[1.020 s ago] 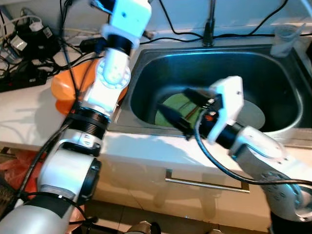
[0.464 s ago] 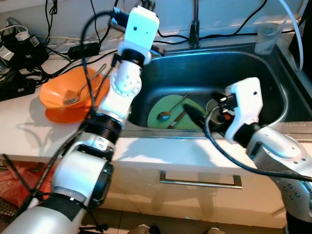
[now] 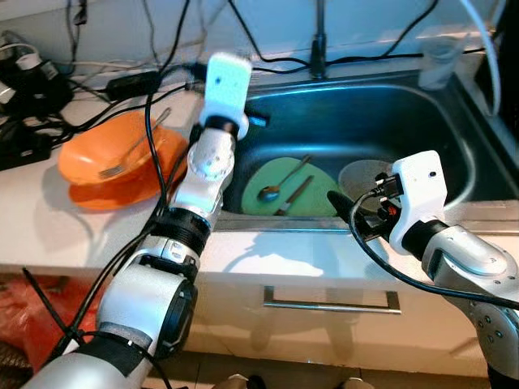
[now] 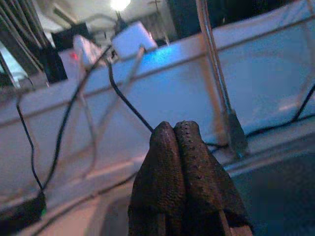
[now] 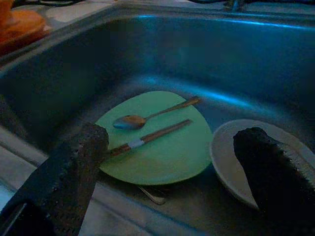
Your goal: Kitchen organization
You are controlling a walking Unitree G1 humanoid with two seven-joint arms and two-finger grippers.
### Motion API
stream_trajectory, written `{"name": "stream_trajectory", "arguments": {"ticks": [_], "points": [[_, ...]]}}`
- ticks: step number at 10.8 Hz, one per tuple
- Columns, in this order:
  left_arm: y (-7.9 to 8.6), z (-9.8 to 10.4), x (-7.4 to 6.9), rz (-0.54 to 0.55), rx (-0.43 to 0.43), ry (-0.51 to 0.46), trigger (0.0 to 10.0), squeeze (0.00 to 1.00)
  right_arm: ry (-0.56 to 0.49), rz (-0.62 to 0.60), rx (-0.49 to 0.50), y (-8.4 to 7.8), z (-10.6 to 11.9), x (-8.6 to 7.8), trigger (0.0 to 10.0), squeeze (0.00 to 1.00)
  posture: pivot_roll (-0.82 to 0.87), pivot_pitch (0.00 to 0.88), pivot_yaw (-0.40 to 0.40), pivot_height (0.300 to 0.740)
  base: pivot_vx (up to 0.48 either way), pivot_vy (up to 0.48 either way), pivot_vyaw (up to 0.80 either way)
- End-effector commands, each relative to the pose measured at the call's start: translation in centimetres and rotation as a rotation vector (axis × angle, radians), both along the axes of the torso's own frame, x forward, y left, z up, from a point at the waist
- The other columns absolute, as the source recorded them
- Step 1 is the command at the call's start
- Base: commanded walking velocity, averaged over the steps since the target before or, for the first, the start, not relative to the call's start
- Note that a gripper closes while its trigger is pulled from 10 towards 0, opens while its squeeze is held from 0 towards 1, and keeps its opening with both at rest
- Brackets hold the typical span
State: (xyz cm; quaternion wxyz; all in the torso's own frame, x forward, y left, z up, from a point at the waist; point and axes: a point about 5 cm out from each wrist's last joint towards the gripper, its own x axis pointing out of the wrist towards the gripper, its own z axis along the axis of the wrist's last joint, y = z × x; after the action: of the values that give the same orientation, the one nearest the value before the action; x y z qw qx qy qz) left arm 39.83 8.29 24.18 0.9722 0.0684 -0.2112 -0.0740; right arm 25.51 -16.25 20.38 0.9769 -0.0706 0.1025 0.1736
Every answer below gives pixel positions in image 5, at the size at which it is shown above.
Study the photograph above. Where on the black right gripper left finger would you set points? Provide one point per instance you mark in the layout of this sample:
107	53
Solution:
69	184

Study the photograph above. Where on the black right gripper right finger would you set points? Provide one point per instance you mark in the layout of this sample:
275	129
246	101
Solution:
270	184

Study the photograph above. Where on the silver metal fork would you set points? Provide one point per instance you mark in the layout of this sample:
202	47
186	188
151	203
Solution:
153	196

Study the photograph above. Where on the metal spoon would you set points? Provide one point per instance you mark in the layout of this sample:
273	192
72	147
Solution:
129	122

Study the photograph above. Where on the orange bowl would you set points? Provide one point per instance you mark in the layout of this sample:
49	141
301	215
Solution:
5	9

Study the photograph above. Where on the grey bowl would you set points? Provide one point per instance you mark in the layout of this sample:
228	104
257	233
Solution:
224	152

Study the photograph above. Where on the green plate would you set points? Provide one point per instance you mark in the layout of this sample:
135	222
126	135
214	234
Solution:
167	152

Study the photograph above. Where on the orange plate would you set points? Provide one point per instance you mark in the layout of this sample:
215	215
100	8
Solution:
24	24

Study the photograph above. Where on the stainless steel sink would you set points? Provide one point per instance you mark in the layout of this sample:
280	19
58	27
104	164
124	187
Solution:
172	49

